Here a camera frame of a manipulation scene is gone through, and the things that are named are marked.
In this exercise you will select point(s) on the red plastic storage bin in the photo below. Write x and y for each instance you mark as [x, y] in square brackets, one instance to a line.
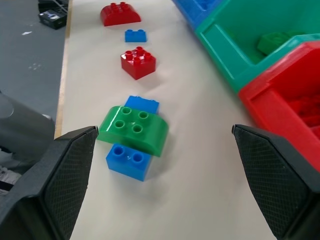
[282, 100]

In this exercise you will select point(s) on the red square building brick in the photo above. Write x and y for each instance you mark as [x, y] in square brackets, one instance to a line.
[138, 62]

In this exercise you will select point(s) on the green brick in bin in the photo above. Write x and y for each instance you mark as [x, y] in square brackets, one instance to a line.
[272, 42]

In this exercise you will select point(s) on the red curved building brick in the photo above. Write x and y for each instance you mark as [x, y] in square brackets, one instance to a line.
[119, 14]

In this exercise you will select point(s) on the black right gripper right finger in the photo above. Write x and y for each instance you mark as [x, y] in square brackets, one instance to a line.
[277, 180]

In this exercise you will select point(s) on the green plastic storage bin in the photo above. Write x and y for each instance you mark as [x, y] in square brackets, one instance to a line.
[240, 45]

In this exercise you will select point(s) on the blue plastic storage bin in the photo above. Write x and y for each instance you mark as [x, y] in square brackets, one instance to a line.
[197, 10]

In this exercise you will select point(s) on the green curved building brick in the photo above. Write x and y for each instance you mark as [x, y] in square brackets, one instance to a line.
[135, 127]

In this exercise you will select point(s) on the small blue building brick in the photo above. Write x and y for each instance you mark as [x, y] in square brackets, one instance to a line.
[135, 35]

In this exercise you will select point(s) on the black box on floor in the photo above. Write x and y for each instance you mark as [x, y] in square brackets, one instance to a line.
[52, 17]

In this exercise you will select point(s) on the long blue building brick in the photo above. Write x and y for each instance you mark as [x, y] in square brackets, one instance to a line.
[130, 162]

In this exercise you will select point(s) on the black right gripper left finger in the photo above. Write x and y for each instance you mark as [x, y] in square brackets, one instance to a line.
[47, 185]

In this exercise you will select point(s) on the grey robot body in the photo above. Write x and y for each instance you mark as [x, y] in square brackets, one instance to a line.
[22, 125]

